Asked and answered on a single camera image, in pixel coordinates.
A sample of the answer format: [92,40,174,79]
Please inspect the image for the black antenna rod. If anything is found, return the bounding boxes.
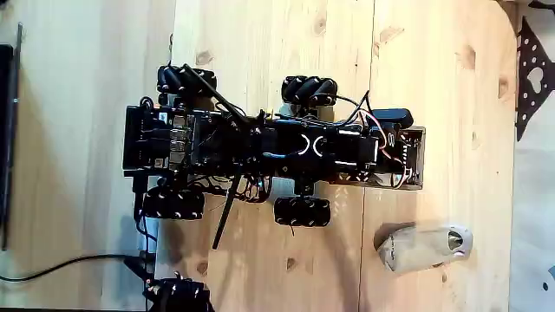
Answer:
[212,172,244,251]
[182,63,251,127]

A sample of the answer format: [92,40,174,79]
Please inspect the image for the black perforated metal basket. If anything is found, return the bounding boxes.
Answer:
[329,125,427,192]

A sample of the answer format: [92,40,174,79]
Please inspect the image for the black camera cable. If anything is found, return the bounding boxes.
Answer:
[336,89,375,127]

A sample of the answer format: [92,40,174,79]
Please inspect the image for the flat beige printed sock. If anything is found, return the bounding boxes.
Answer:
[375,222,474,274]

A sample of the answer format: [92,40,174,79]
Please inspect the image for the black perforated heart panel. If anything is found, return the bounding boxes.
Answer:
[515,16,555,142]

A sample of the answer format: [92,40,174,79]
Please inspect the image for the black power cable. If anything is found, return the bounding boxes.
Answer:
[0,254,144,283]

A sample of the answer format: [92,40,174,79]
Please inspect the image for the red white servo cable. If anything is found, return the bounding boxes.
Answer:
[359,110,412,190]

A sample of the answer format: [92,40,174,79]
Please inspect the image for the black mecanum wheel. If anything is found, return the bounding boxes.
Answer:
[280,75,339,107]
[141,185,206,221]
[273,196,332,229]
[156,64,218,97]

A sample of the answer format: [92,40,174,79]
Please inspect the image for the dark flat screen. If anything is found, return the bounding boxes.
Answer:
[0,24,23,252]

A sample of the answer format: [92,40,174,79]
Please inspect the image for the black oval camera box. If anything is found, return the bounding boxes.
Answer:
[372,107,415,130]

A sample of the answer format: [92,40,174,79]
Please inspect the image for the black leader arm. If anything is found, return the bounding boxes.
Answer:
[144,271,216,312]

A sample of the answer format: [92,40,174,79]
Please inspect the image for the black mobile base chassis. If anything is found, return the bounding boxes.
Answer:
[122,97,335,205]

